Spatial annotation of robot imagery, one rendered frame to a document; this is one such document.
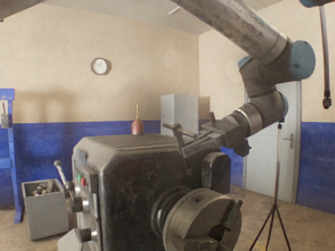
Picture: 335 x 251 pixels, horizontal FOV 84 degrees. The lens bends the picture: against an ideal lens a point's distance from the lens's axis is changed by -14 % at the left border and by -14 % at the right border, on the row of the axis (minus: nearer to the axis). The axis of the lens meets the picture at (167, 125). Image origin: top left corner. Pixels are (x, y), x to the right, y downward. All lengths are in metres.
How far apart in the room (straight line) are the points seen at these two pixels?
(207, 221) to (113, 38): 4.03
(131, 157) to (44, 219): 2.22
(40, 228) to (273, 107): 2.65
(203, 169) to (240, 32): 0.53
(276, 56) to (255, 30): 0.08
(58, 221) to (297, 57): 2.74
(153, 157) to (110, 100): 3.44
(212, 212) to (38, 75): 3.65
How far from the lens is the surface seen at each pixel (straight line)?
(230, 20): 0.47
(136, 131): 1.15
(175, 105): 4.12
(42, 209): 2.75
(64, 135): 3.94
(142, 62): 4.48
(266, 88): 0.65
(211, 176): 0.81
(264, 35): 0.50
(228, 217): 0.67
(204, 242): 0.61
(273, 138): 3.91
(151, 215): 0.76
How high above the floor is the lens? 1.45
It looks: 3 degrees down
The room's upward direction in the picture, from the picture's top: straight up
